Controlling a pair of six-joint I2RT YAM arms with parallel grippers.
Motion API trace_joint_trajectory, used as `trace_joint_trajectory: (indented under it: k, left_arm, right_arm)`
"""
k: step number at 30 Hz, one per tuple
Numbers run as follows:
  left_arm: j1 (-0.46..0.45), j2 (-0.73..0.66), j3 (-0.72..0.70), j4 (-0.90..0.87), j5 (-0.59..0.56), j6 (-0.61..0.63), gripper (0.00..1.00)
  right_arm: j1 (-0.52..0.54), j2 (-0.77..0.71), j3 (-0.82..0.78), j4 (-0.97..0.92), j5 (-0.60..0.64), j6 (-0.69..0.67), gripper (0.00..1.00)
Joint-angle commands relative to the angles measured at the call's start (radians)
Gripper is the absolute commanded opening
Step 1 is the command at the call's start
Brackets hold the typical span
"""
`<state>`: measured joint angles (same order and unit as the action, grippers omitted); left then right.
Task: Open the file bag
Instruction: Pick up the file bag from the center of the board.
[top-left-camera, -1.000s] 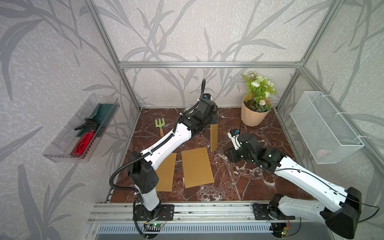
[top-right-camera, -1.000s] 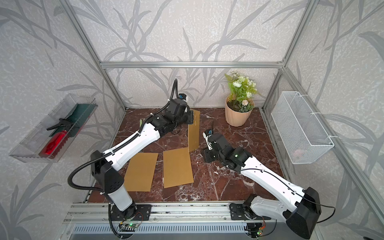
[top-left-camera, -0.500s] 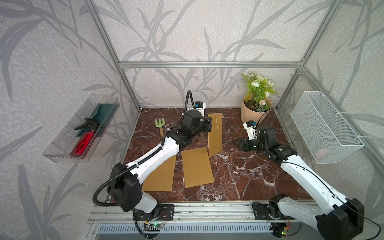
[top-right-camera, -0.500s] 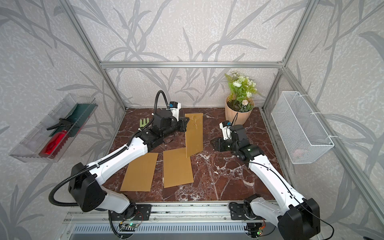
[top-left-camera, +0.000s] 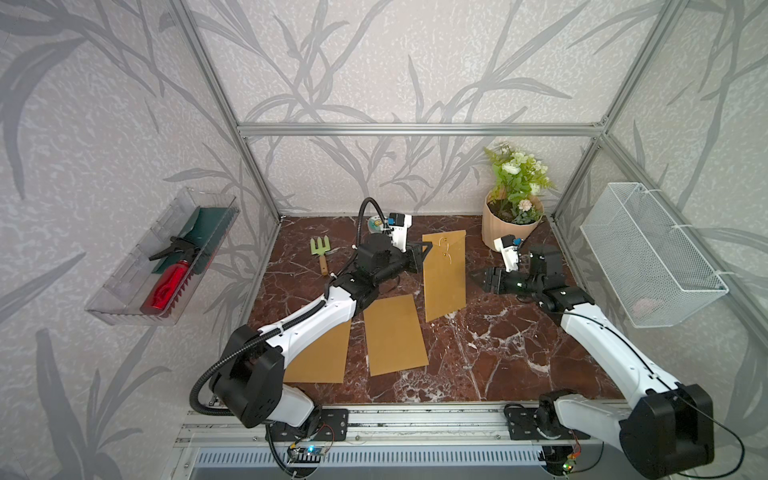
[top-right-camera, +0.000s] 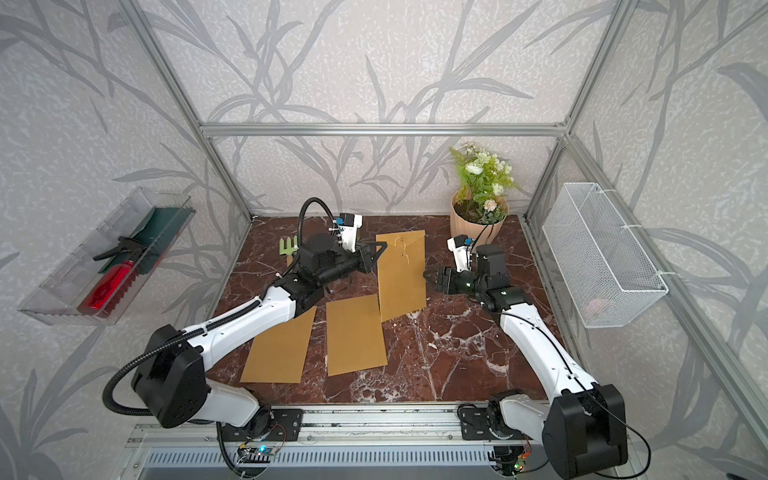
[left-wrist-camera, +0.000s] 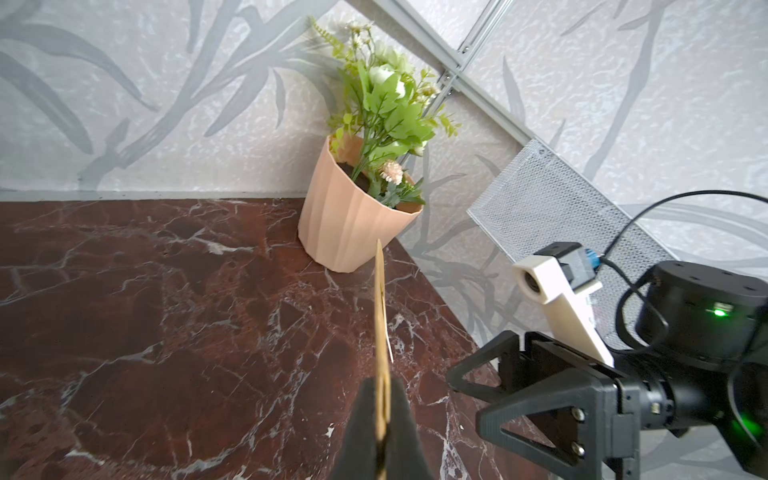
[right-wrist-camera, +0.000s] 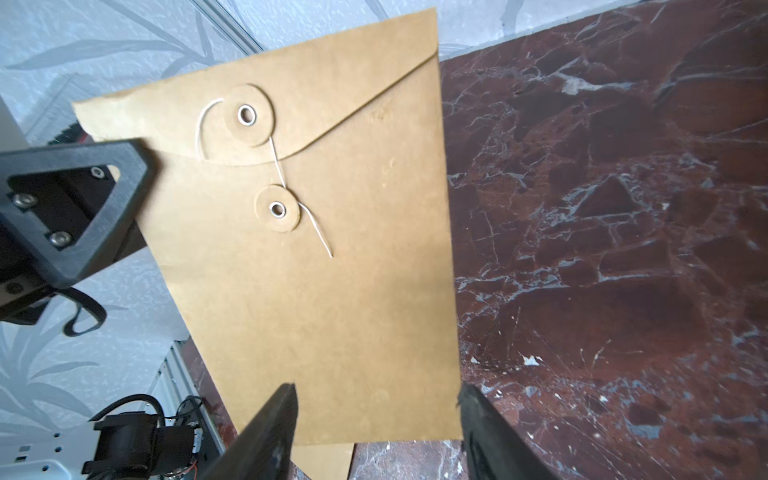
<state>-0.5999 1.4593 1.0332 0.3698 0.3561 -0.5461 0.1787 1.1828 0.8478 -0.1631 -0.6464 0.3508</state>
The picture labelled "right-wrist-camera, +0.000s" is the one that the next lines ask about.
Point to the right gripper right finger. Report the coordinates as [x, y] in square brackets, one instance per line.
[493, 448]

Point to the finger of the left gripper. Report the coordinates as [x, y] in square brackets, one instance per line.
[66, 209]

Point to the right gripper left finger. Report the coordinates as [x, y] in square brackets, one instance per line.
[263, 449]

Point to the kraft file bag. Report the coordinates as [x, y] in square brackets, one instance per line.
[300, 220]
[324, 462]

